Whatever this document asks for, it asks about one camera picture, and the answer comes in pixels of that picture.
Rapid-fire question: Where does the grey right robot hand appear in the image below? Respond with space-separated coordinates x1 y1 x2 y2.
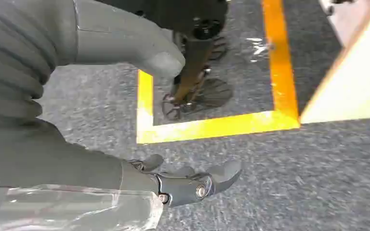
0 0 244 231

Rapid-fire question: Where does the ribbed grey right arm sleeve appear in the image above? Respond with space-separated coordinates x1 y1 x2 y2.
0 0 77 119

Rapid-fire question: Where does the clear shiny tape patch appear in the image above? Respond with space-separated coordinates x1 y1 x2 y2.
245 37 270 64

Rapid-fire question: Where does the yellow floor tape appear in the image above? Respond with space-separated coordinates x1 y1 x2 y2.
136 0 301 145

